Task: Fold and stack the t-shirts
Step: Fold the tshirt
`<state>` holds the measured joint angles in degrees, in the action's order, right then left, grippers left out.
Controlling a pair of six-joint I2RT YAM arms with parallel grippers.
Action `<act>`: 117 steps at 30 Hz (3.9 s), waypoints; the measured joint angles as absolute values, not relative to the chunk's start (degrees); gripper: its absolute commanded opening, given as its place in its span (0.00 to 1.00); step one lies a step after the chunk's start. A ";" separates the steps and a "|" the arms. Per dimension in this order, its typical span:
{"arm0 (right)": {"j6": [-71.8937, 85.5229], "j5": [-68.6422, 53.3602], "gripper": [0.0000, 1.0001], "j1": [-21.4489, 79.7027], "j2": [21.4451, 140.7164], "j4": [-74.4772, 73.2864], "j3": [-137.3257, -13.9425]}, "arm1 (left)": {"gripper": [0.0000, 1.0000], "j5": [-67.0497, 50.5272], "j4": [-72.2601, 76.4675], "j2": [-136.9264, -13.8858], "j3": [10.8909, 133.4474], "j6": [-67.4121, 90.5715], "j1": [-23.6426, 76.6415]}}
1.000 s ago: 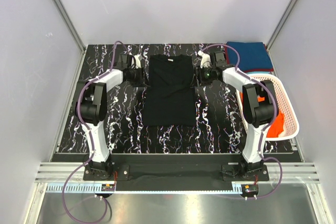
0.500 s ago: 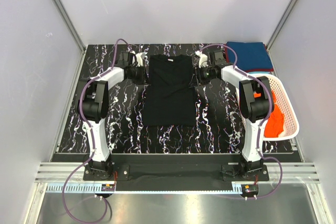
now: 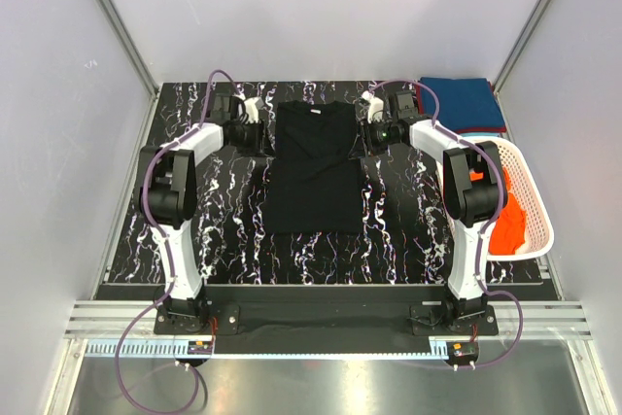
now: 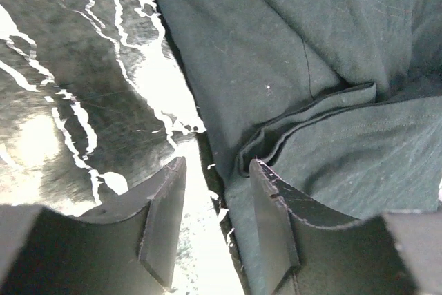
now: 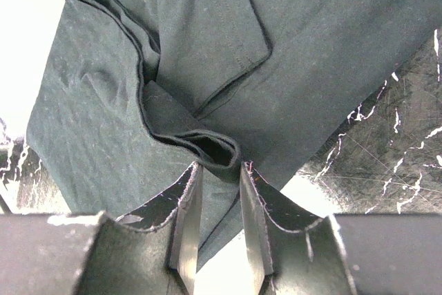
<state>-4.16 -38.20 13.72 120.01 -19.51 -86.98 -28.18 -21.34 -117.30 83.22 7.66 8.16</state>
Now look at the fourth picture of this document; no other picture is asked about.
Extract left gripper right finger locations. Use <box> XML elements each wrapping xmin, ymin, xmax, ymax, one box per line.
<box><xmin>249</xmin><ymin>160</ymin><xmax>441</xmax><ymax>294</ymax></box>

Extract black t shirt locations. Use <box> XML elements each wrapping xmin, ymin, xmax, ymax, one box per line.
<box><xmin>157</xmin><ymin>0</ymin><xmax>441</xmax><ymax>294</ymax></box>

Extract black marble pattern mat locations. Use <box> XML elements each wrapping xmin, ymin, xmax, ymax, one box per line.
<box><xmin>1</xmin><ymin>0</ymin><xmax>249</xmax><ymax>294</ymax></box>

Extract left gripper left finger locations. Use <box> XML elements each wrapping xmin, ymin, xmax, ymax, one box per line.
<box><xmin>1</xmin><ymin>157</ymin><xmax>186</xmax><ymax>294</ymax></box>

